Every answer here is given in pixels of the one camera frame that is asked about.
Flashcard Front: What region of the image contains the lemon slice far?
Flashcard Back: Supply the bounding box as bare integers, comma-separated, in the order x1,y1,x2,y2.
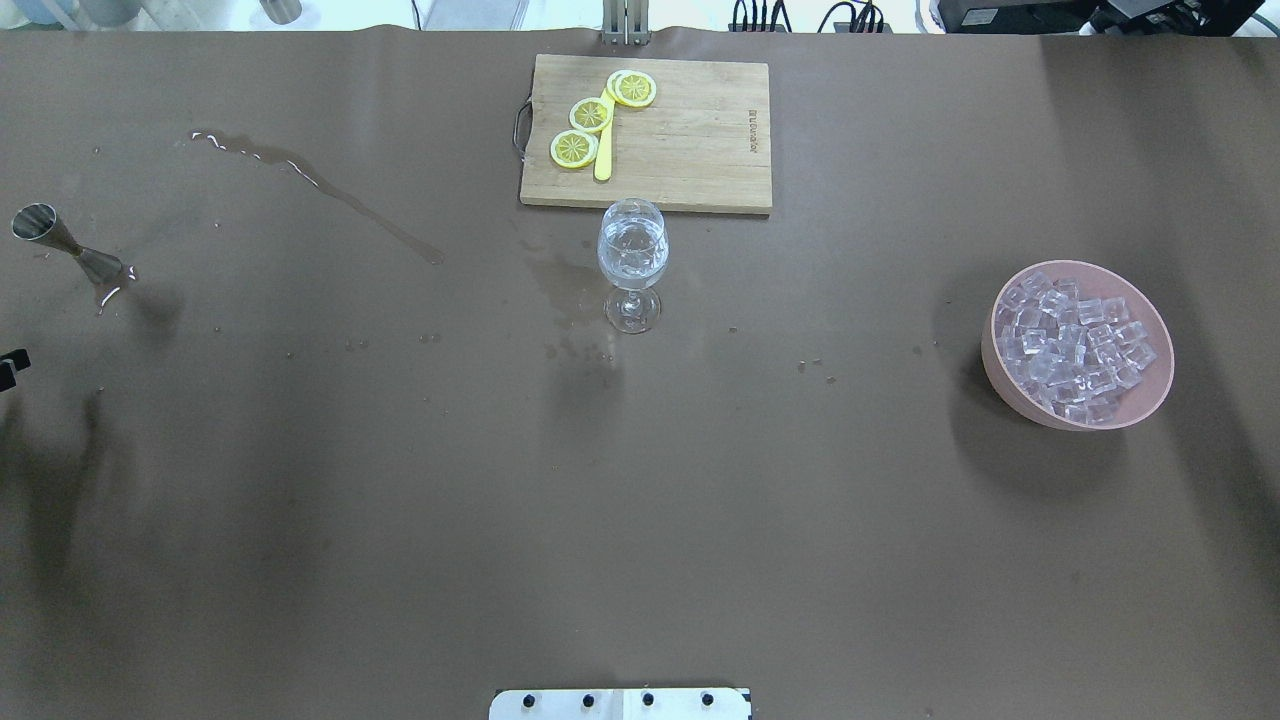
608,69,658,108

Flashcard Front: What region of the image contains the steel double jigger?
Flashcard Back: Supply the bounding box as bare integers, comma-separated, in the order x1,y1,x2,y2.
10,202,137,286

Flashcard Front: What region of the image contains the lemon slice near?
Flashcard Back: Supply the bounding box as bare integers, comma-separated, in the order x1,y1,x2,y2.
549,129,599,170

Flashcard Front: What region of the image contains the aluminium frame post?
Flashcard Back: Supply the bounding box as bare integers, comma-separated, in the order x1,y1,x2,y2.
600,0,652,46

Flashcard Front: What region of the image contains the bamboo cutting board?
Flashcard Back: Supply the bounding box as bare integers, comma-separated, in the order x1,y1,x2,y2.
518,54,773,217

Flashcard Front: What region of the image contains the lemon slice middle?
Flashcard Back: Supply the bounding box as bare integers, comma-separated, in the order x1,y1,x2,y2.
568,96,614,135

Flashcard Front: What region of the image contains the clear wine glass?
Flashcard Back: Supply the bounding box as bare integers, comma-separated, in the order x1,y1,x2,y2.
596,197,669,334

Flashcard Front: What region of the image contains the lemon slice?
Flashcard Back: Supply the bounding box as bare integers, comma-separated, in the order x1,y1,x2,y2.
549,129,599,170
568,96,614,135
608,69,658,108

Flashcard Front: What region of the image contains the pink bowl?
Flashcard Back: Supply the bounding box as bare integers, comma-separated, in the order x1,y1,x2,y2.
980,260,1176,432

